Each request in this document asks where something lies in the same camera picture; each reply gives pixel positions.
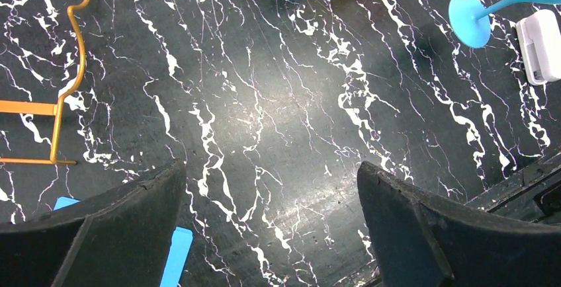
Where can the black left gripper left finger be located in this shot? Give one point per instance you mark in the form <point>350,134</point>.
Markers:
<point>32,252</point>

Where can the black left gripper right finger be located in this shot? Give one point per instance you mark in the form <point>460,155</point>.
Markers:
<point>423,239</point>

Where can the teal wine glass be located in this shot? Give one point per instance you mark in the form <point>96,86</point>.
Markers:
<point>470,20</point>

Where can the blue flat card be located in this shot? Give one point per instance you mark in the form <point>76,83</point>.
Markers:
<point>177,258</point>

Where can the white oblong remote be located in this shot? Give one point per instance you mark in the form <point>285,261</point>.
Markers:
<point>539,40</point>

